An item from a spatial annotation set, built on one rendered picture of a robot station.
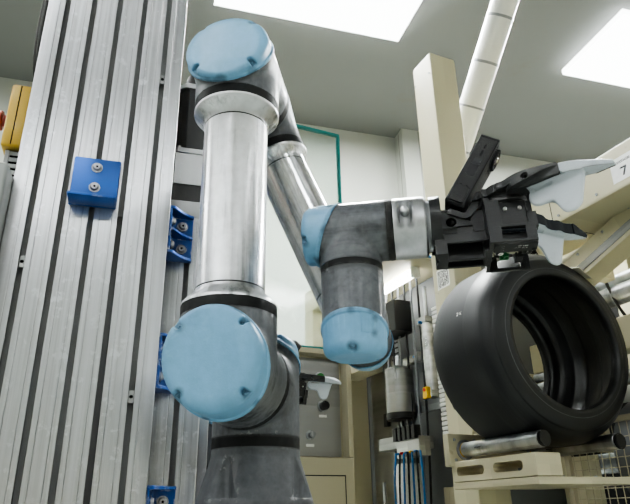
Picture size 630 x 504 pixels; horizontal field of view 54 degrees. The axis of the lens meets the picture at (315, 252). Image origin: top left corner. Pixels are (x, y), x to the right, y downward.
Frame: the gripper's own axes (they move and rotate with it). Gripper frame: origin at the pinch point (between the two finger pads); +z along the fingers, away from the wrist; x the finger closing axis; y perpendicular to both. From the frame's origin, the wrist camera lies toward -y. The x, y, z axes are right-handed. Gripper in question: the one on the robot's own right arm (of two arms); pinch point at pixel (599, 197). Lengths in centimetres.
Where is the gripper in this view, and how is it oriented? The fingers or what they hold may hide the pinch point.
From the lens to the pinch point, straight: 80.5
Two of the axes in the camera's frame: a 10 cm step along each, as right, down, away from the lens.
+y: -0.1, 8.6, -5.1
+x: -1.7, -5.0, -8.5
